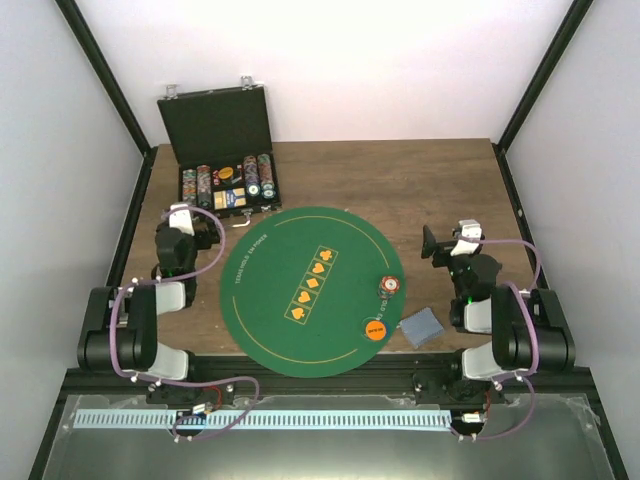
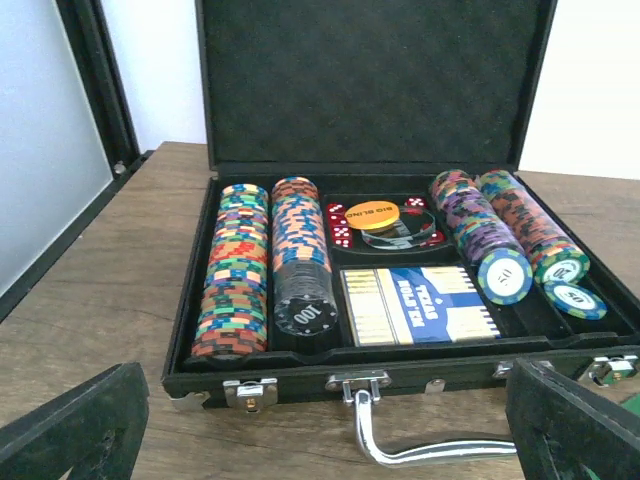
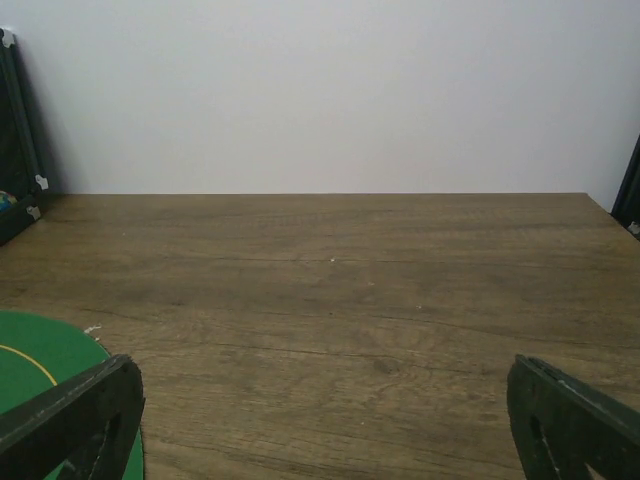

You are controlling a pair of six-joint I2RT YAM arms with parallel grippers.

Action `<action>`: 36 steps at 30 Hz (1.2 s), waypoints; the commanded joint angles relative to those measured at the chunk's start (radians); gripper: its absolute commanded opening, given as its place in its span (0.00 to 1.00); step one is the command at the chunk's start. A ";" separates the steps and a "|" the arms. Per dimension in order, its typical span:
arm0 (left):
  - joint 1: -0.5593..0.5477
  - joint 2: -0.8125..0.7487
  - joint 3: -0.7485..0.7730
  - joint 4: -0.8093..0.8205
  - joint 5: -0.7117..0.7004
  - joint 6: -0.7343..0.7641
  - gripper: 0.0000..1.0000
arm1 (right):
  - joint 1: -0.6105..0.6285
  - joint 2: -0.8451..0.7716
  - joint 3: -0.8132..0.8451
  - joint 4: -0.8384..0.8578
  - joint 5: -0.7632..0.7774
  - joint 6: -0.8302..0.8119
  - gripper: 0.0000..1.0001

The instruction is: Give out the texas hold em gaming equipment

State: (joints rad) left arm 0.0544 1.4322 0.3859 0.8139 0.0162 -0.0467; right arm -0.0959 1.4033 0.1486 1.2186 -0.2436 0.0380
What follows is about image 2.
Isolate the blue texas holdem card deck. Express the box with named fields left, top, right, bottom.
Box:
left=341, top=266, right=501, bottom=347

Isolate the black enclosure frame post left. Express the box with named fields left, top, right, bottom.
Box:
left=54, top=0, right=146, bottom=177

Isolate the loose green 50 chip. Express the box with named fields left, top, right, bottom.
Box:
left=543, top=281, right=608, bottom=320

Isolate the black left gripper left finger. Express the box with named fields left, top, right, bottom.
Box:
left=1, top=362, right=149, bottom=479

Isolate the brown green chip row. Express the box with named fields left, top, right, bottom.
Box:
left=479, top=170, right=590, bottom=284

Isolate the leftmost multicolour chip row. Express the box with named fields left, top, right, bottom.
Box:
left=191, top=183, right=269, bottom=359

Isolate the red die right back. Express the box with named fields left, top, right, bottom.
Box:
left=404, top=196, right=427, bottom=208

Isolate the red dice group left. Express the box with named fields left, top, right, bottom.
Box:
left=326, top=202, right=353, bottom=249

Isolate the orange blue chip row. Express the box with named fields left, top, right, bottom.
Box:
left=271, top=176, right=332, bottom=273

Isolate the orange big blind button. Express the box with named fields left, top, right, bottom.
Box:
left=345, top=200, right=400, bottom=230

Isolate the wrapped black 100 chip stack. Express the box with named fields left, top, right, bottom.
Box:
left=273, top=260, right=338, bottom=337

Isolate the chrome case handle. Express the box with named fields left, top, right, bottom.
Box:
left=325, top=370, right=517, bottom=469

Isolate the purple green chip row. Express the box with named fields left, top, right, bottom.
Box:
left=431, top=169, right=533, bottom=305

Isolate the black poker set case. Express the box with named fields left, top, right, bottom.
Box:
left=162, top=1, right=639, bottom=412

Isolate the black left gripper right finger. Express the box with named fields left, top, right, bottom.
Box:
left=506, top=359, right=639, bottom=479

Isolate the clear acrylic dealer button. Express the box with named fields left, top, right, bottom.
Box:
left=361, top=206, right=436, bottom=250

